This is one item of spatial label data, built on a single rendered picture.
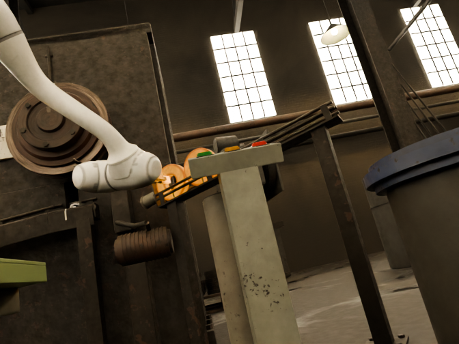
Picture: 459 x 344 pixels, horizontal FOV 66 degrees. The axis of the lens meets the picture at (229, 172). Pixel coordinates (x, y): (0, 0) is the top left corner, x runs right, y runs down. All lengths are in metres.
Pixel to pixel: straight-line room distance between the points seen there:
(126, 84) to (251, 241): 1.40
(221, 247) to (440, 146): 0.61
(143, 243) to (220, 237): 0.52
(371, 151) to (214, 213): 8.17
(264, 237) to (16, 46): 0.81
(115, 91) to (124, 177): 1.02
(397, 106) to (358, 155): 3.75
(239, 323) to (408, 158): 0.61
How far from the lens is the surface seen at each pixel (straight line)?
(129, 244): 1.46
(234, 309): 1.00
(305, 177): 8.30
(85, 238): 1.67
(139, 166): 1.07
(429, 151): 0.62
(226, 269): 1.00
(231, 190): 0.88
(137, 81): 2.06
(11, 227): 1.80
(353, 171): 8.72
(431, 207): 0.65
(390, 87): 5.40
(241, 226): 0.86
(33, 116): 1.84
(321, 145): 1.21
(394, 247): 3.52
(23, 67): 1.14
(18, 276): 0.63
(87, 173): 1.17
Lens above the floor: 0.30
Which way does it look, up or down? 15 degrees up
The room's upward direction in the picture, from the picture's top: 13 degrees counter-clockwise
